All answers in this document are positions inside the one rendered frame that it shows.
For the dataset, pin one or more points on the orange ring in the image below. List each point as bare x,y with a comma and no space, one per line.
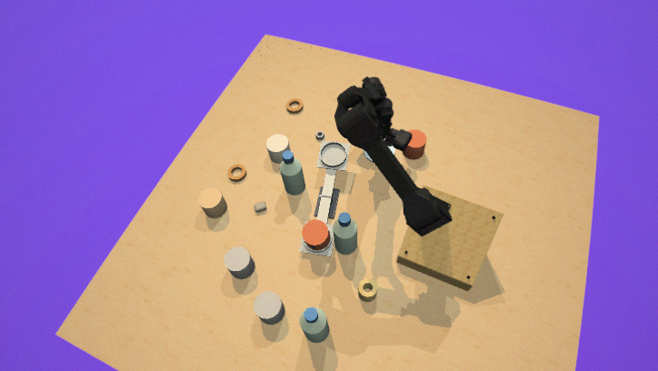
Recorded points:
236,178
297,109

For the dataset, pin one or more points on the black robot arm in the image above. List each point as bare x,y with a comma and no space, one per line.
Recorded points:
360,125

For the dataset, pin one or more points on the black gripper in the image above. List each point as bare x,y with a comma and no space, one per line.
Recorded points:
398,139

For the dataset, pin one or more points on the orange-brown cylinder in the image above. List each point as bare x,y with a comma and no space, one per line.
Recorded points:
316,235

